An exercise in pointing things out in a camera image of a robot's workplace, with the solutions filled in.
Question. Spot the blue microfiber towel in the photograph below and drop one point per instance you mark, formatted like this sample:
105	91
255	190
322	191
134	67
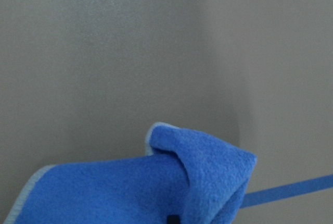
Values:
186	174

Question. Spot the brown paper table cover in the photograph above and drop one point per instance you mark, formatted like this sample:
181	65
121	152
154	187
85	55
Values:
83	80

